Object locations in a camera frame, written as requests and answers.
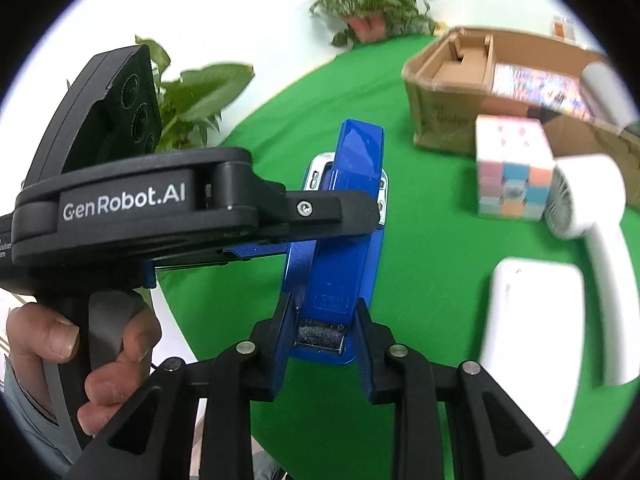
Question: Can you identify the pastel rubik cube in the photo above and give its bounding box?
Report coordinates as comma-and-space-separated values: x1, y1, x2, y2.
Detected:
475, 115, 555, 221

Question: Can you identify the blue stapler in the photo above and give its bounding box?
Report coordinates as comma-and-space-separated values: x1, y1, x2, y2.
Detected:
281, 119, 388, 365

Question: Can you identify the person's left hand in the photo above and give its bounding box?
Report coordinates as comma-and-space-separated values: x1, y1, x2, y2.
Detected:
6, 302, 162, 437

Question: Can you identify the colourful picture book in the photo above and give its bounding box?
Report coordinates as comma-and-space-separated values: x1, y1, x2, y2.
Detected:
492, 63, 591, 118

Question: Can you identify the white handheld fan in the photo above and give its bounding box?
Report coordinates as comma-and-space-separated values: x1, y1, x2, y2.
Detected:
544, 154, 639, 386

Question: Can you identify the brown cardboard box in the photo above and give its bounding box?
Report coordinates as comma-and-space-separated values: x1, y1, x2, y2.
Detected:
401, 27, 639, 174

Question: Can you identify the silver metal cylinder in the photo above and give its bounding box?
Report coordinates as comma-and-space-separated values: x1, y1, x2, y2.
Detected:
579, 62, 639, 129

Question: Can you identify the green tablecloth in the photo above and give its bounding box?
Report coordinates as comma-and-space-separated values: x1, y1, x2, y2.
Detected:
150, 34, 640, 480

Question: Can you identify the white flat device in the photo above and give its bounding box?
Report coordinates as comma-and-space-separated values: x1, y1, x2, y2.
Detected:
480, 257, 586, 445

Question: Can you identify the large leafy plant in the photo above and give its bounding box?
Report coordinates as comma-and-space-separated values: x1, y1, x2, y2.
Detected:
134, 36, 255, 153

